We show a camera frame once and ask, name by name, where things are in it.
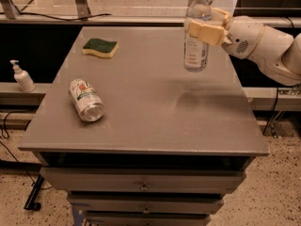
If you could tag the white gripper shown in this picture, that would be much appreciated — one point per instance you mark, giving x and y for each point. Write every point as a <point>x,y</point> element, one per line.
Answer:
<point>244,37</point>

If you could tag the blue label plastic bottle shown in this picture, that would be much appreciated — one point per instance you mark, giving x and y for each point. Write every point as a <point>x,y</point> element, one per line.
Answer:
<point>196,50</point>

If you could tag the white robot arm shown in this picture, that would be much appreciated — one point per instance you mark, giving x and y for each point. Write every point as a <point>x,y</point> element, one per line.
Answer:
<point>277,54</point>

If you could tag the white pump dispenser bottle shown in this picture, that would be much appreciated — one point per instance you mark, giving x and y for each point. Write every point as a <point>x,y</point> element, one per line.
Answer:
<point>22,77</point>

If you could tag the green and yellow sponge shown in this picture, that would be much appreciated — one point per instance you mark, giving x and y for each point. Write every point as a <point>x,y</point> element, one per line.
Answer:
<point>100,48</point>

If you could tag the grey drawer cabinet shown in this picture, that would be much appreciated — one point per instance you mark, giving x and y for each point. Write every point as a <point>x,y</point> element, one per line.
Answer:
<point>170,145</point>

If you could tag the white soda can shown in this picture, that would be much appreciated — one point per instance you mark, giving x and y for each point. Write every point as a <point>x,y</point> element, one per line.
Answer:
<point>87,103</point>

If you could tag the black metal floor bracket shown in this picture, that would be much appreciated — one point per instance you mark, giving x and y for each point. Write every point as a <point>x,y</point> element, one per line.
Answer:
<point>31,203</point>

